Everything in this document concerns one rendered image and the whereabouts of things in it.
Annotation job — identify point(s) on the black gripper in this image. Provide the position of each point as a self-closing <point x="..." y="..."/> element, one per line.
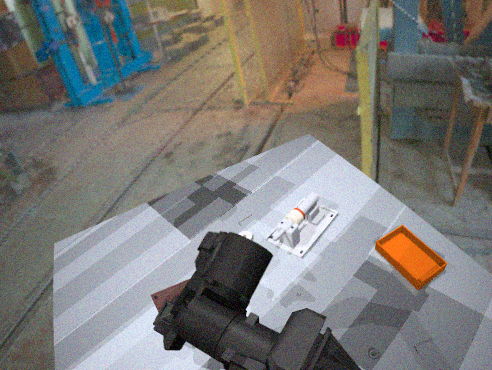
<point x="299" y="346"/>

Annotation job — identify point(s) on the orange rectangular tray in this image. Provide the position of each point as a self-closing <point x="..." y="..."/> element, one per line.
<point x="410" y="256"/>

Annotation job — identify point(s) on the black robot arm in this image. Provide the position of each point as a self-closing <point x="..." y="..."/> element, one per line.
<point x="229" y="267"/>

